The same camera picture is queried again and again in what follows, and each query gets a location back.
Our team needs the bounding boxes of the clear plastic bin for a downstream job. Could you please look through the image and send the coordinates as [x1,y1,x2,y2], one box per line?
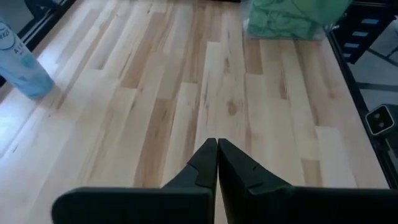
[239,0,354,42]

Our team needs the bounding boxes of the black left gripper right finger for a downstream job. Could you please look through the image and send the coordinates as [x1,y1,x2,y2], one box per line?
[218,138,398,224]

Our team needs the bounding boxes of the silver frame bracket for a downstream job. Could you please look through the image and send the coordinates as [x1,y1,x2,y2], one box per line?
[364,104,396,137]

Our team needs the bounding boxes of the black slotted bracket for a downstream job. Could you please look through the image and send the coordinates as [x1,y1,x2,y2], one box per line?
[331,12,395,65]

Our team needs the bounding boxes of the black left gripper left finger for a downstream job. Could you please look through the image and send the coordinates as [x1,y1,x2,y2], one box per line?
[50,138,219,224]

